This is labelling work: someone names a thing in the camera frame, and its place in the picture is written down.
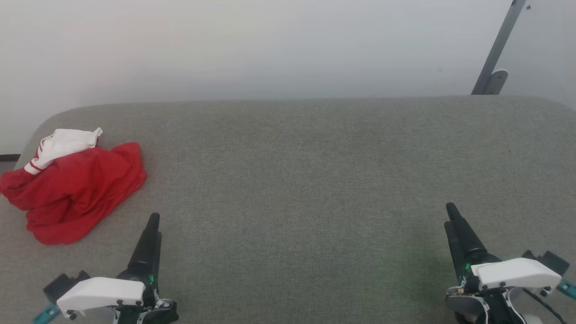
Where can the grey metal pole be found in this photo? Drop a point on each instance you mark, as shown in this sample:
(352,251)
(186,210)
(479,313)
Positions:
(499,45)

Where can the teal camera connector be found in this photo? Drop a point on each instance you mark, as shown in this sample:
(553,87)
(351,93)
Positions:
(568,289)
(45,313)

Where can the teal left camera connector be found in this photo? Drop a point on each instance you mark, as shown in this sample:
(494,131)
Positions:
(45,313)

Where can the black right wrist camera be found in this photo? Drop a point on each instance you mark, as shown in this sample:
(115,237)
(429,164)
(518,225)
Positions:
(551,261)

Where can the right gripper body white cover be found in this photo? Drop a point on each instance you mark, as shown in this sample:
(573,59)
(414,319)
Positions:
(517,272)

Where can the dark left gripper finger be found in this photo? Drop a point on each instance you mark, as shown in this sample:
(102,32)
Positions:
(158,256)
(145,247)

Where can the red and white basketball jersey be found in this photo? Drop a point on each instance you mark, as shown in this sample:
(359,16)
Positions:
(76,193)

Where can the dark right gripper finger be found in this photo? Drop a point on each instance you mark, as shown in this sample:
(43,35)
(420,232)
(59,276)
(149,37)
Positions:
(456,254)
(468,238)

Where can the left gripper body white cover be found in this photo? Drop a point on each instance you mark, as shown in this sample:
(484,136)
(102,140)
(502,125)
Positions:
(101,291)

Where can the teal right camera connector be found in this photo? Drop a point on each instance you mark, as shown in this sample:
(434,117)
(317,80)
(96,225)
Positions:
(568,289)

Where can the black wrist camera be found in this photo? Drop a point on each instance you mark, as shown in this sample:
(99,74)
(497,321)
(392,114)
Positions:
(551,261)
(60,284)

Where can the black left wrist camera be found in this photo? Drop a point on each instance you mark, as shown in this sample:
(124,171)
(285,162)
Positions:
(60,284)

